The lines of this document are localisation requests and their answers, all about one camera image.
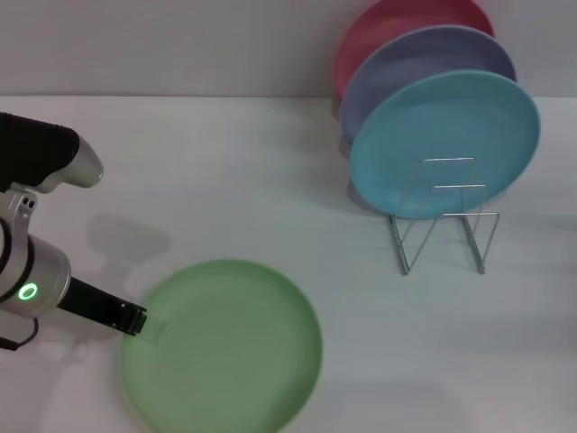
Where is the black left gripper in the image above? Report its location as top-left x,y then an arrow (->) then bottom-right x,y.
56,276 -> 149,338

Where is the pink plastic plate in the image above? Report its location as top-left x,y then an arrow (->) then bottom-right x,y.
333,0 -> 496,103

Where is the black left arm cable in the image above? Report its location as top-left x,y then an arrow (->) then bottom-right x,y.
0,317 -> 41,352

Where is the green plastic plate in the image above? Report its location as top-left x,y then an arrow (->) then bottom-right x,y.
117,258 -> 324,433

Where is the light blue plastic plate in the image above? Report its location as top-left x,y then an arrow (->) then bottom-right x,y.
350,69 -> 542,221

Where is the silver wire plate rack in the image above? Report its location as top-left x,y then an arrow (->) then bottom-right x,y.
388,156 -> 500,277

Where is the purple plastic plate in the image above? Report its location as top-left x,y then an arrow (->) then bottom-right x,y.
340,25 -> 518,144

